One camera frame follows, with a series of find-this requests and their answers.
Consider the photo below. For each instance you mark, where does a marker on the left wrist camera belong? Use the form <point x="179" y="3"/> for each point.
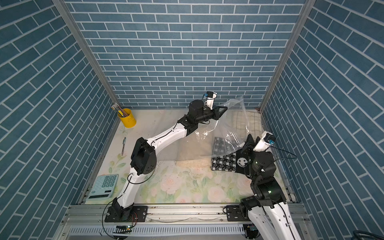
<point x="210" y="97"/>

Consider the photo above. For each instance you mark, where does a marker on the yellow pen cup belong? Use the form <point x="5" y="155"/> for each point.
<point x="127" y="118"/>

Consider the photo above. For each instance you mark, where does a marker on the cream checked folded towel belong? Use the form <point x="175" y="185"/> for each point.
<point x="247" y="122"/>

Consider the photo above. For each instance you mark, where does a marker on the clear plastic vacuum bag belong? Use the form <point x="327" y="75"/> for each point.
<point x="199" y="144"/>

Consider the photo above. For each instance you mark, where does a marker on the light green calculator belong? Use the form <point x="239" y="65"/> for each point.
<point x="103" y="187"/>

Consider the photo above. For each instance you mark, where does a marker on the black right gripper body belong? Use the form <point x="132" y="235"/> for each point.
<point x="248" y="151"/>

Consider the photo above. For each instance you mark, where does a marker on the aluminium front rail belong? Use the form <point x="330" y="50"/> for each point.
<point x="170" y="221"/>

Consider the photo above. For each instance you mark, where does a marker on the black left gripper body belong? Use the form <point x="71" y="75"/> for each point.
<point x="206" y="115"/>

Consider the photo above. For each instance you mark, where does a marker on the beige fluffy scarf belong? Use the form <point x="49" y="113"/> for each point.
<point x="202" y="163"/>

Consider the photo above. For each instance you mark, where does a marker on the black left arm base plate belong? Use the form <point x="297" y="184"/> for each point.
<point x="134" y="214"/>

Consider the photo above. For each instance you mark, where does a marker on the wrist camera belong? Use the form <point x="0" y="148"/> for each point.
<point x="266" y="141"/>
<point x="210" y="97"/>

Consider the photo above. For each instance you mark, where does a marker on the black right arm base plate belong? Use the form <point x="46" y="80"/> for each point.
<point x="234" y="214"/>

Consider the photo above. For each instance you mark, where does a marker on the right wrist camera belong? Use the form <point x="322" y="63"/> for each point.
<point x="266" y="141"/>

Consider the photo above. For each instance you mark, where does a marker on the black white knitted scarf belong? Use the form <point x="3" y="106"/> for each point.
<point x="235" y="162"/>

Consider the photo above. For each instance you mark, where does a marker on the grey pen on table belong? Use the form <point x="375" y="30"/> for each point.
<point x="123" y="146"/>

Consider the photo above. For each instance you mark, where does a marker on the floral table mat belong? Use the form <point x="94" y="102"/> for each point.
<point x="169" y="183"/>

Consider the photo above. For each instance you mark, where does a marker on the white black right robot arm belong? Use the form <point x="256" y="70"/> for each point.
<point x="267" y="208"/>

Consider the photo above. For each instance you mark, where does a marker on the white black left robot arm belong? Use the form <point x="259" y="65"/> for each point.
<point x="144" y="155"/>

